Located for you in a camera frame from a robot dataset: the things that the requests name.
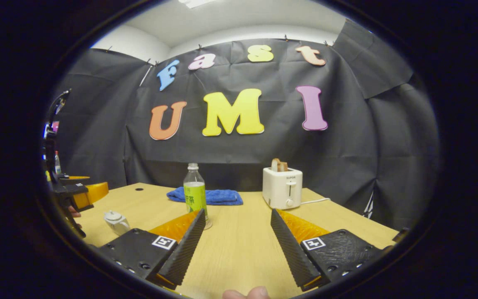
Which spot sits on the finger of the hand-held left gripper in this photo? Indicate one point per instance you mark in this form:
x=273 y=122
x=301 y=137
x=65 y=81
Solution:
x=73 y=180
x=93 y=193

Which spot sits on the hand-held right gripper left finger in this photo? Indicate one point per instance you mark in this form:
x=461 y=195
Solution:
x=185 y=249

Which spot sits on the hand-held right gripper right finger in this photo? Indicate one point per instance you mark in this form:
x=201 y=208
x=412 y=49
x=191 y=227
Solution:
x=291 y=249

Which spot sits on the white teacup lid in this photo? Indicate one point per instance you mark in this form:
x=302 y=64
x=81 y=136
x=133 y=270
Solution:
x=113 y=215

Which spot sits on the round wooden coaster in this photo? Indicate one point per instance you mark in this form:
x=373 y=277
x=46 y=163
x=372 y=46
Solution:
x=209 y=225

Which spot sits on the white floral teacup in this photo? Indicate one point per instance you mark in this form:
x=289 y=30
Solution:
x=118 y=226

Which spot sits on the green label water bottle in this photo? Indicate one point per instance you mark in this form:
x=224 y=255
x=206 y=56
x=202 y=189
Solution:
x=194 y=193

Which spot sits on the red cap plastic bottle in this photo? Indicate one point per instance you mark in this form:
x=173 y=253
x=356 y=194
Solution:
x=57 y=164

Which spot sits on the computer monitor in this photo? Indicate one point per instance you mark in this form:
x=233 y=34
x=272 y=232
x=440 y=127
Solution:
x=55 y=125

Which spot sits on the white toaster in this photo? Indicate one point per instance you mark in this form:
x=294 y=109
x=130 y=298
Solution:
x=282 y=189

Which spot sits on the blue folded towel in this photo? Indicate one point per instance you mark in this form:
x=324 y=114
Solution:
x=222 y=196

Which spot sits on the bread slice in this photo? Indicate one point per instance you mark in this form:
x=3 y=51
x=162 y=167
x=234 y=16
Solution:
x=279 y=165

